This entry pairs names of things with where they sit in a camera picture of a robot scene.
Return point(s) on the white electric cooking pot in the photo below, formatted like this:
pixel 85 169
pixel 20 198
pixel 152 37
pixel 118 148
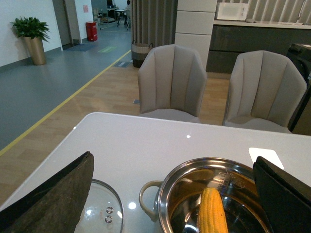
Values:
pixel 173 204

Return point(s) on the dark kitchen counter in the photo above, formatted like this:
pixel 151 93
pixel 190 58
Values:
pixel 232 38

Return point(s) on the right beige upholstered chair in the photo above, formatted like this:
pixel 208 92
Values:
pixel 265 89

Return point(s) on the white microwave oven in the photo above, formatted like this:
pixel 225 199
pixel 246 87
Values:
pixel 232 11

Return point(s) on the potted green plant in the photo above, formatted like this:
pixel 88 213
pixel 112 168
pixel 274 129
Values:
pixel 33 32

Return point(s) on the yellow corn cob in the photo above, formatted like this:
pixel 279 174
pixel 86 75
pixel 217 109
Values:
pixel 211 218

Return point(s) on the left beige upholstered chair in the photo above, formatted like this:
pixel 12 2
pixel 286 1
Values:
pixel 171 83

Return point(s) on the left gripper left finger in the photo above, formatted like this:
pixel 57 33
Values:
pixel 56 205

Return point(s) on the beige upholstered chair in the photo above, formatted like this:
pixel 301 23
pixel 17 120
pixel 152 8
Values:
pixel 171 83
pixel 265 89

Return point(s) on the woven laundry basket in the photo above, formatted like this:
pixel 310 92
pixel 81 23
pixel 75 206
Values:
pixel 139 52

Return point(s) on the white cabinet column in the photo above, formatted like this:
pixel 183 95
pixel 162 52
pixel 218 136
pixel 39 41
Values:
pixel 194 24

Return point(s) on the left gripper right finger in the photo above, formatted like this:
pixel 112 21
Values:
pixel 285 199

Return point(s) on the glass pot lid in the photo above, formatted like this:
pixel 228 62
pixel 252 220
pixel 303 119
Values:
pixel 103 211

